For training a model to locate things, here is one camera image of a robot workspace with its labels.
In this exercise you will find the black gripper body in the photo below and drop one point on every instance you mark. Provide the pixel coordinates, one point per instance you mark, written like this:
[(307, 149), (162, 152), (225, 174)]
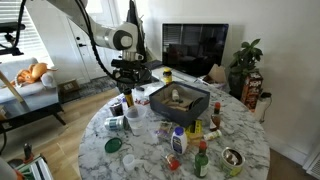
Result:
[(131, 71)]

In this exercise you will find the clear plastic jar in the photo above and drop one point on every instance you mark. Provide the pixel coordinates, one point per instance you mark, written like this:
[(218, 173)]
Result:
[(136, 123)]

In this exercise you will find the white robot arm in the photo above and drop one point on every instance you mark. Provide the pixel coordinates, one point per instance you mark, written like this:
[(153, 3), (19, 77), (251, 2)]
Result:
[(100, 30)]

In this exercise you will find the clear cup of coffee beans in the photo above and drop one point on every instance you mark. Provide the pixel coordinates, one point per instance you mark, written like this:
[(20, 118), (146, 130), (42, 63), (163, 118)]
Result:
[(116, 109)]

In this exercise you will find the small clear measuring cup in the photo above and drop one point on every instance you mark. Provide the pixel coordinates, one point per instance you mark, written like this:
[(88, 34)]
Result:
[(130, 162)]

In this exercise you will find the small jar red cap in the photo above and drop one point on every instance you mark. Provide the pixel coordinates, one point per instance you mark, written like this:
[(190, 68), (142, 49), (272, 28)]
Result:
[(172, 162)]

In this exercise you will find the red candy wrappers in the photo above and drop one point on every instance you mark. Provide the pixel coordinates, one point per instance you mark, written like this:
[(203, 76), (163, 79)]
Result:
[(143, 101)]

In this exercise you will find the dark hanging jacket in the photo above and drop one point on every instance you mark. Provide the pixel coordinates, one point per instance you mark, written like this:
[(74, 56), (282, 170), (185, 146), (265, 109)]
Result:
[(141, 40)]

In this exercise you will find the vitamin bottle yellow lid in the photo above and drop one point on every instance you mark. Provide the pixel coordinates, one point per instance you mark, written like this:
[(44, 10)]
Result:
[(167, 76)]

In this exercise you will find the floor rug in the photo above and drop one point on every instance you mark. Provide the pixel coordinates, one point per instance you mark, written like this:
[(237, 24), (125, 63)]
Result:
[(88, 88)]

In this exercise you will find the wooden blocks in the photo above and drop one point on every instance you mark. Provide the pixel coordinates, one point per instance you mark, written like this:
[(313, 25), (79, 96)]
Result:
[(176, 105)]

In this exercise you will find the white TV stand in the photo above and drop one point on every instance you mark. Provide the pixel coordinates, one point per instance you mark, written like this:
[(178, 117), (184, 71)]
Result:
[(181, 76)]

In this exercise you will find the purple white sauce packet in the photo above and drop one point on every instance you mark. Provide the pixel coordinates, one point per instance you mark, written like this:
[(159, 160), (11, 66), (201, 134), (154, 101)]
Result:
[(164, 129)]

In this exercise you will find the white door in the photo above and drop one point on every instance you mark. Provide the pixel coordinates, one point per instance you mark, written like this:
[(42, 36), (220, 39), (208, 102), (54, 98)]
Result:
[(78, 56)]

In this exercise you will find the small cardboard floor box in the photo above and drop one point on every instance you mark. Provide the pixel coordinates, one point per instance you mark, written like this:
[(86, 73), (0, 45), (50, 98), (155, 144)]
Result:
[(69, 86)]

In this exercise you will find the navy cardboard box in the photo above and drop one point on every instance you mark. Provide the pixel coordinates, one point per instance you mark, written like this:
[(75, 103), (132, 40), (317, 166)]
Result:
[(180, 115)]

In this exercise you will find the green plastic lid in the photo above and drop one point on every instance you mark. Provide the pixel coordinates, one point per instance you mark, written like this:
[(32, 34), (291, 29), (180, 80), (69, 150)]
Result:
[(113, 145)]

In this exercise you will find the black glasses case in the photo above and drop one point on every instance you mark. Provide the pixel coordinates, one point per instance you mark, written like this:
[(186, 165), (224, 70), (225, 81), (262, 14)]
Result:
[(196, 103)]

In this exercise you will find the black flat television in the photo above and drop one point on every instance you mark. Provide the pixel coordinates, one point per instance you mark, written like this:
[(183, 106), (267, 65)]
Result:
[(195, 46)]

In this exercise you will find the white bottle blue cap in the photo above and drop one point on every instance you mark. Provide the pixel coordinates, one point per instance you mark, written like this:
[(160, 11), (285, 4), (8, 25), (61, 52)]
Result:
[(179, 141)]

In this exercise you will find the brown paper bag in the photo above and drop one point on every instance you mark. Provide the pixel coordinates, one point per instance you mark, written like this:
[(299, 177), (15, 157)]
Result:
[(216, 74)]

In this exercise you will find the brown hot sauce bottle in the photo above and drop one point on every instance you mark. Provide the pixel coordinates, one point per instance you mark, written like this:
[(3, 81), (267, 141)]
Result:
[(215, 118)]

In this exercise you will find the orange stuffed toy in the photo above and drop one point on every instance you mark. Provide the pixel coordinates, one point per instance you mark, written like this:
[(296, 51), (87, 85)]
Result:
[(31, 73)]

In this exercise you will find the small white lying bottle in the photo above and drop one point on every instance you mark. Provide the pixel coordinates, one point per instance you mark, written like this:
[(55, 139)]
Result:
[(212, 135)]

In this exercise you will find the grey sofa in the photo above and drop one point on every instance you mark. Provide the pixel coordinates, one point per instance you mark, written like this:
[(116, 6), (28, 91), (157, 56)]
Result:
[(26, 96)]

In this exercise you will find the white window blind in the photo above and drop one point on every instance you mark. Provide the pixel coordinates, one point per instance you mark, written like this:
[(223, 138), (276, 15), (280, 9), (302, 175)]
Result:
[(33, 36)]

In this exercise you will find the green glass bottle red cap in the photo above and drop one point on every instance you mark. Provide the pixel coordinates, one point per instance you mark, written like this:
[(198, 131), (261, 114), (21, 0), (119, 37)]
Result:
[(201, 163)]

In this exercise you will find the wooden pole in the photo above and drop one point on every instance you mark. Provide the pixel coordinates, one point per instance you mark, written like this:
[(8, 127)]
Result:
[(11, 86)]

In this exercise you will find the green potted plant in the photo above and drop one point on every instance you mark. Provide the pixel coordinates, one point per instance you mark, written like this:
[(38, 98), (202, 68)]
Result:
[(245, 58)]

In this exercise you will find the orange cardboard carton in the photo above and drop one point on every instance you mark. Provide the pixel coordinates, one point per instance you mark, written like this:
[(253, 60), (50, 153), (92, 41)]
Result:
[(251, 90)]

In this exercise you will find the open tin can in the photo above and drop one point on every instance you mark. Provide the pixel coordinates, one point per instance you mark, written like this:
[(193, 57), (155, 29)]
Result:
[(232, 161)]

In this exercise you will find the white appliance black top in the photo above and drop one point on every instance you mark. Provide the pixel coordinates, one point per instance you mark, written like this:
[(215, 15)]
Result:
[(262, 106)]

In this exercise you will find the white vent grille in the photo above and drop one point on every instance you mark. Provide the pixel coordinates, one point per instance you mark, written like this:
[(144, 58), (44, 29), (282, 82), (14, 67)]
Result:
[(314, 166)]

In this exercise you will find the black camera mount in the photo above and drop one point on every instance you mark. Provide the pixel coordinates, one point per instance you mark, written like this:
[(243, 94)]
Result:
[(10, 43)]

